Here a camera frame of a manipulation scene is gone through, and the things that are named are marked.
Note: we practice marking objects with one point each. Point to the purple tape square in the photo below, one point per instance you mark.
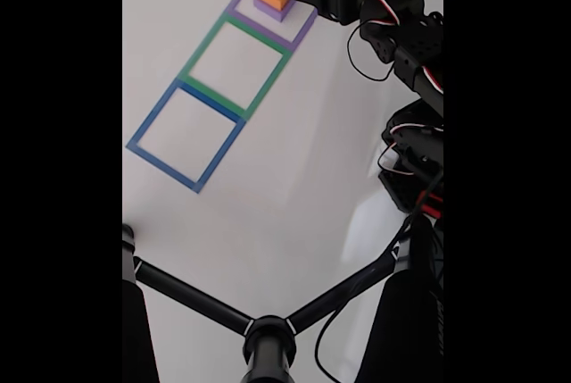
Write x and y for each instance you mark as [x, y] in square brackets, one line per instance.
[305, 26]

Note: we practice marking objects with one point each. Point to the large purple cube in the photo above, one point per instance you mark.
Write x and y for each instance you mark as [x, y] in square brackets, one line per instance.
[267, 11]

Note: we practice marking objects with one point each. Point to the green tape square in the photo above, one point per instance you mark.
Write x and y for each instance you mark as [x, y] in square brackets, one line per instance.
[208, 44]

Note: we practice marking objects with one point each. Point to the blue tape square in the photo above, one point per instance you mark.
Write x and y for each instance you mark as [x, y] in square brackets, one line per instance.
[165, 167]

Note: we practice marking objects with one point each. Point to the red clamp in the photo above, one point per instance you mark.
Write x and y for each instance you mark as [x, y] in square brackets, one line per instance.
[432, 210]

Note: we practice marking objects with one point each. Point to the black tripod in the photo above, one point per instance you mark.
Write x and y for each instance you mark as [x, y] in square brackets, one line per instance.
[267, 338]

